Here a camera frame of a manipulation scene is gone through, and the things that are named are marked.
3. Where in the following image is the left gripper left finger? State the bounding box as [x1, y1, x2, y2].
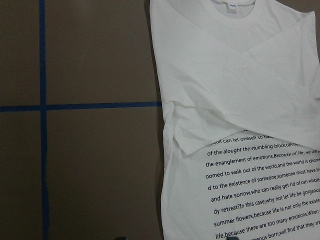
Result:
[114, 236, 128, 240]

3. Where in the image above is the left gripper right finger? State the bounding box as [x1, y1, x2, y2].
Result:
[225, 236, 240, 240]

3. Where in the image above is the white long-sleeve printed shirt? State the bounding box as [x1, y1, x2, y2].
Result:
[149, 0, 320, 240]

